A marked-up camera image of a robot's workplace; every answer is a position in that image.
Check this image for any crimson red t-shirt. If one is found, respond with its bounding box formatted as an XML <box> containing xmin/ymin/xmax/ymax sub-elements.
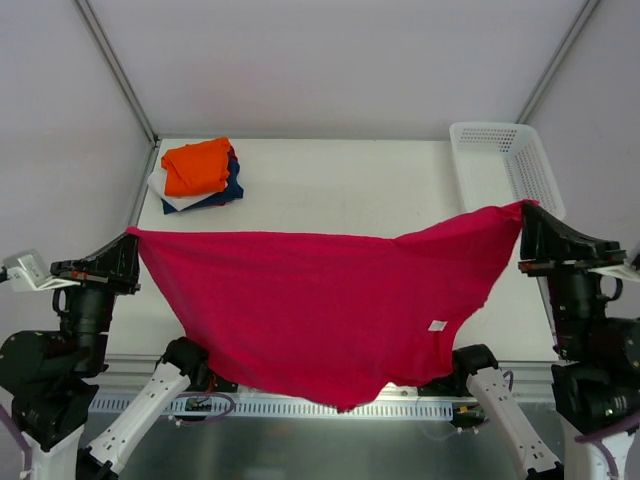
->
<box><xmin>131</xmin><ymin>202</ymin><xmax>525</xmax><ymax>411</ymax></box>

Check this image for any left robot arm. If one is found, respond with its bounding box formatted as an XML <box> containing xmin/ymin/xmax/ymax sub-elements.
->
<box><xmin>1</xmin><ymin>234</ymin><xmax>209</xmax><ymax>479</ymax></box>

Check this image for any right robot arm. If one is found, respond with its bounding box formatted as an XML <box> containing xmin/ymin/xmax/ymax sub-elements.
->
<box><xmin>447</xmin><ymin>202</ymin><xmax>639</xmax><ymax>479</ymax></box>

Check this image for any white plastic basket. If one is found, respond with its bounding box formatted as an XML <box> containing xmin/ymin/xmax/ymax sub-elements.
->
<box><xmin>449</xmin><ymin>121</ymin><xmax>566</xmax><ymax>220</ymax></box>

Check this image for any folded white t-shirt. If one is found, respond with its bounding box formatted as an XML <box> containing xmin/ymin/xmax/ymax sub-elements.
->
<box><xmin>148</xmin><ymin>168</ymin><xmax>232</xmax><ymax>212</ymax></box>

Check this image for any folded orange t-shirt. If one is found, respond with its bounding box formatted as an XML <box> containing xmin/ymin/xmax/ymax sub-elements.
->
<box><xmin>161</xmin><ymin>137</ymin><xmax>232</xmax><ymax>197</ymax></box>

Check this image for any folded blue t-shirt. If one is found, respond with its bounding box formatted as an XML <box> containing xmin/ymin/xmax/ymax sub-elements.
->
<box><xmin>161</xmin><ymin>150</ymin><xmax>244</xmax><ymax>215</ymax></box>

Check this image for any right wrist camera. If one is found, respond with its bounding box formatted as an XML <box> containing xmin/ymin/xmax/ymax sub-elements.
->
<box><xmin>590</xmin><ymin>249</ymin><xmax>639</xmax><ymax>282</ymax></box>

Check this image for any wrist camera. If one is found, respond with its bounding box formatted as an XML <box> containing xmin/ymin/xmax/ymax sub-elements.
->
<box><xmin>590</xmin><ymin>249</ymin><xmax>639</xmax><ymax>282</ymax></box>
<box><xmin>1</xmin><ymin>249</ymin><xmax>79</xmax><ymax>292</ymax></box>

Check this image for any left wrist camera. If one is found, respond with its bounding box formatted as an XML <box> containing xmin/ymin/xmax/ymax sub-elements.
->
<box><xmin>1</xmin><ymin>249</ymin><xmax>79</xmax><ymax>292</ymax></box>

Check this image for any aluminium mounting rail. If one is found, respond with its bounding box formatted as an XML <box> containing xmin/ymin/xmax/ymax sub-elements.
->
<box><xmin>89</xmin><ymin>354</ymin><xmax>553</xmax><ymax>403</ymax></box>

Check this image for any white slotted cable duct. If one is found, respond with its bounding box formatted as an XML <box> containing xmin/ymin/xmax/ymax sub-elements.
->
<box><xmin>89</xmin><ymin>397</ymin><xmax>455</xmax><ymax>421</ymax></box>

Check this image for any left aluminium frame post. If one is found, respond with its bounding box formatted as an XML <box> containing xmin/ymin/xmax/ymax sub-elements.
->
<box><xmin>72</xmin><ymin>0</ymin><xmax>158</xmax><ymax>146</ymax></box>

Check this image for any aluminium frame post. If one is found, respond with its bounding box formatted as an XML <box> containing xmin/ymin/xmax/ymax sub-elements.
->
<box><xmin>516</xmin><ymin>0</ymin><xmax>602</xmax><ymax>124</ymax></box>
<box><xmin>72</xmin><ymin>0</ymin><xmax>158</xmax><ymax>146</ymax></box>

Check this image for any right aluminium frame post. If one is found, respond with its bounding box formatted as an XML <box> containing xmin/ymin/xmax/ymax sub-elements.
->
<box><xmin>516</xmin><ymin>0</ymin><xmax>602</xmax><ymax>124</ymax></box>

